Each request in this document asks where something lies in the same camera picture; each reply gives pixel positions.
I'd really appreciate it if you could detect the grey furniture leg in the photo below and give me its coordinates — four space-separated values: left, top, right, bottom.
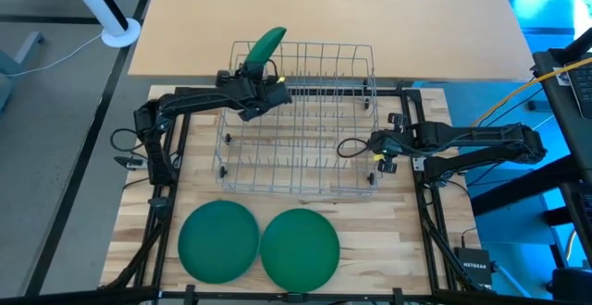
0 30 46 112

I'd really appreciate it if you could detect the black Netgear switch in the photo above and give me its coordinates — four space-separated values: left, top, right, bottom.
453 246 494 287

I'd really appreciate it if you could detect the black aluminium frame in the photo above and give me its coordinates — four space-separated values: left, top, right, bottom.
99 85 494 305

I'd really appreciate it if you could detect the black cable yellow tag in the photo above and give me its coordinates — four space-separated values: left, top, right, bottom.
266 57 286 84

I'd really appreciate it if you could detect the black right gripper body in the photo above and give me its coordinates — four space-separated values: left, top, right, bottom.
368 124 422 158

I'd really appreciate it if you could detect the white tower fan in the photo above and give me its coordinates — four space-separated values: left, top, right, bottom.
61 0 142 49

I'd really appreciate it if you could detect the green round plate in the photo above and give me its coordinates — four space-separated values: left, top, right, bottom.
243 26 288 66
259 208 341 294
177 199 262 285

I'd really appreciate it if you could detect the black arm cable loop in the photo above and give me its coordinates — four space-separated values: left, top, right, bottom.
109 128 140 153

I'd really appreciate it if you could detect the light wooden desk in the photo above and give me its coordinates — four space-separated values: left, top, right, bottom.
128 0 537 83

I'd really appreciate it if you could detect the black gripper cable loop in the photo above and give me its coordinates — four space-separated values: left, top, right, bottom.
336 137 372 160

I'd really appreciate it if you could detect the black rounded case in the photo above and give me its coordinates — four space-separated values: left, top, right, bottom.
549 267 592 304

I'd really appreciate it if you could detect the grey wire dish rack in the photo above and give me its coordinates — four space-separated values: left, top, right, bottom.
211 40 381 199

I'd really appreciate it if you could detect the white cable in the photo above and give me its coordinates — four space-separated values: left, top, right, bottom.
6 32 105 78

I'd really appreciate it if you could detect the black laptop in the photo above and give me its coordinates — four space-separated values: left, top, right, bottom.
564 59 592 121

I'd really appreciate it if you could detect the black side table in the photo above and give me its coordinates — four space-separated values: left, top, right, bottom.
531 27 592 269

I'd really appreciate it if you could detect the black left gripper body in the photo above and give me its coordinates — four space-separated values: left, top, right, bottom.
215 67 293 122

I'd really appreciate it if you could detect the grey metal clamp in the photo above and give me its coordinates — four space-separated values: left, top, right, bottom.
114 155 150 171

